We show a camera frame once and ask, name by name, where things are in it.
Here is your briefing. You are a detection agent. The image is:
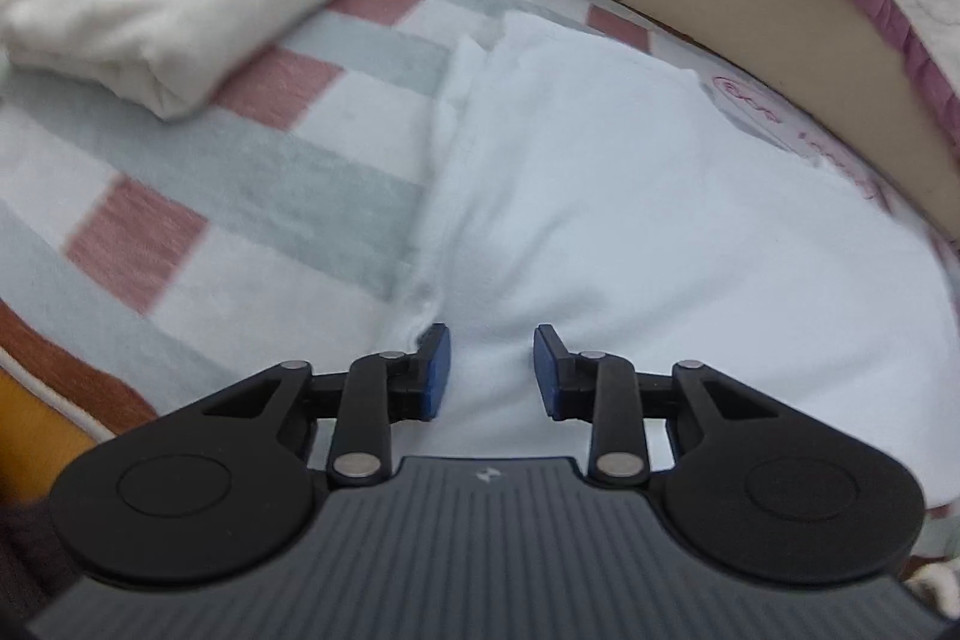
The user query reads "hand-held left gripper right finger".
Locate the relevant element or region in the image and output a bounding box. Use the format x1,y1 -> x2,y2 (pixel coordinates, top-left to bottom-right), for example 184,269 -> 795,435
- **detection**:
532,323 -> 788,489

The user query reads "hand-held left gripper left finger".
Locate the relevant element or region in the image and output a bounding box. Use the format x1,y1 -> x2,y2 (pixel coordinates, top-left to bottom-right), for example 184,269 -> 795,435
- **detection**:
199,323 -> 452,485

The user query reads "white t-shirt with dark collar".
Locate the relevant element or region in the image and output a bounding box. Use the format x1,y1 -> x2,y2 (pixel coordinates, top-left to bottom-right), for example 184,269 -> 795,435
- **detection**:
379,8 -> 960,513

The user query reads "checkered pink grey white blanket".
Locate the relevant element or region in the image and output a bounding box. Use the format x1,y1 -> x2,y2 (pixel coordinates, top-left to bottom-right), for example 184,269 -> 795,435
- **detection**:
0,0 -> 960,581

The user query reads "yellow cloth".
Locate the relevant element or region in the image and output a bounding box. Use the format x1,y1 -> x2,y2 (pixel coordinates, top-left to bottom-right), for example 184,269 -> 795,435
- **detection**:
0,368 -> 102,507

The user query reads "dark cloth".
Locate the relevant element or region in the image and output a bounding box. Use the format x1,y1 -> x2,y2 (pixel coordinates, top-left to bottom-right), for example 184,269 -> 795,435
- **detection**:
0,501 -> 80,618

